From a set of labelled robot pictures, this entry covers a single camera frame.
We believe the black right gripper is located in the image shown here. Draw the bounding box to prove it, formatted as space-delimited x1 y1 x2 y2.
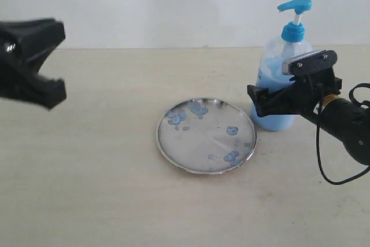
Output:
247 69 342 117

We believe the blue soap pump bottle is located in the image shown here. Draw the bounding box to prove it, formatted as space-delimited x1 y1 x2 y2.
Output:
251 0 314 132

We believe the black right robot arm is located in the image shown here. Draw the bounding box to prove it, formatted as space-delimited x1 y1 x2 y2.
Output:
247 69 369 165

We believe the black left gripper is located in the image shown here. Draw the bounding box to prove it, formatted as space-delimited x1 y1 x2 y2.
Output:
1 18 66 110

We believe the round stainless steel plate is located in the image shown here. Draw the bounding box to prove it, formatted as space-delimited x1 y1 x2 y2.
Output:
156 97 257 175

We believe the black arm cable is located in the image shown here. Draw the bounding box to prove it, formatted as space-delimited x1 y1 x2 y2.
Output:
316 83 370 185

